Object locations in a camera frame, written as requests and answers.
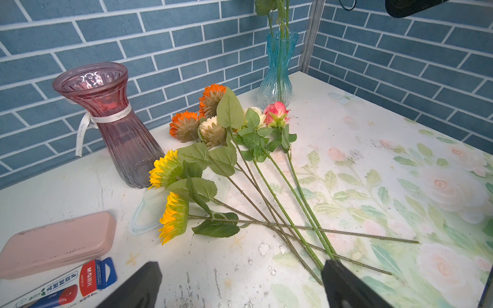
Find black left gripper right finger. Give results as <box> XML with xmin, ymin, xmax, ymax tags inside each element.
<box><xmin>321</xmin><ymin>260</ymin><xmax>392</xmax><ymax>308</ymax></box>

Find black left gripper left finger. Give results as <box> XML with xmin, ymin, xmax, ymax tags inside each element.
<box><xmin>97</xmin><ymin>261</ymin><xmax>163</xmax><ymax>308</ymax></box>

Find orange gerbera flower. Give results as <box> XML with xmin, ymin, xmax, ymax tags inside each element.
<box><xmin>199</xmin><ymin>84</ymin><xmax>227</xmax><ymax>119</ymax></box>
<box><xmin>169</xmin><ymin>111</ymin><xmax>200</xmax><ymax>143</ymax></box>

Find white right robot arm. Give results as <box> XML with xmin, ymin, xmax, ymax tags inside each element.
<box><xmin>385</xmin><ymin>0</ymin><xmax>448</xmax><ymax>18</ymax></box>

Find glue stick package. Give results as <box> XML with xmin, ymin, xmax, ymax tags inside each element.
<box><xmin>4</xmin><ymin>257</ymin><xmax>118</xmax><ymax>308</ymax></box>

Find yellow sunflower lower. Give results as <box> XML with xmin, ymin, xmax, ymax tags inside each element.
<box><xmin>159</xmin><ymin>192</ymin><xmax>419</xmax><ymax>244</ymax></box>

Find yellow sunflower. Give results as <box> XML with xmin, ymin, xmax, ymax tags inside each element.
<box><xmin>150</xmin><ymin>144</ymin><xmax>393</xmax><ymax>275</ymax></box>
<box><xmin>159</xmin><ymin>192</ymin><xmax>419</xmax><ymax>244</ymax></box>

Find floral table mat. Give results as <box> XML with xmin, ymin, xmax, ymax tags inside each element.
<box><xmin>287</xmin><ymin>91</ymin><xmax>492</xmax><ymax>307</ymax></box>

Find yellow sunflower upper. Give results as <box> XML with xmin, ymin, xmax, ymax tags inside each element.
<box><xmin>150</xmin><ymin>144</ymin><xmax>393</xmax><ymax>275</ymax></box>

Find beige gerbera flower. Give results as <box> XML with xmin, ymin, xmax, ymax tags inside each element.
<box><xmin>198</xmin><ymin>116</ymin><xmax>323</xmax><ymax>283</ymax></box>

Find pink rose small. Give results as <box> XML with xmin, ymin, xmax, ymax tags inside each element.
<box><xmin>263</xmin><ymin>101</ymin><xmax>340</xmax><ymax>261</ymax></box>

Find purple glass vase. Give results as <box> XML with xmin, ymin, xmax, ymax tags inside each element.
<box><xmin>53</xmin><ymin>62</ymin><xmax>164</xmax><ymax>188</ymax></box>

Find blue glass vase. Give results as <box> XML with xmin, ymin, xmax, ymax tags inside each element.
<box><xmin>257</xmin><ymin>31</ymin><xmax>299</xmax><ymax>109</ymax></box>

